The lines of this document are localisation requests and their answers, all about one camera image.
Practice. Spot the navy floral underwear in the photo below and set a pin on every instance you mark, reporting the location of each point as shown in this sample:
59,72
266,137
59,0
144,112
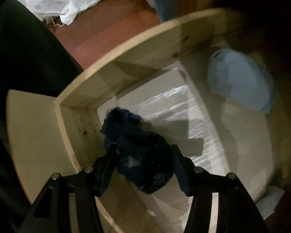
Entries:
143,157

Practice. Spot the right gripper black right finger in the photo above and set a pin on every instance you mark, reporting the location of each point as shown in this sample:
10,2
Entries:
218,201

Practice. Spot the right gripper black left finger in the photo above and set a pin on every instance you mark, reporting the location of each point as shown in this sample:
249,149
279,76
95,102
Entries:
51,209

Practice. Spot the light blue sock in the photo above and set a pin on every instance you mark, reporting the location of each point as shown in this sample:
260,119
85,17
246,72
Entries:
234,75

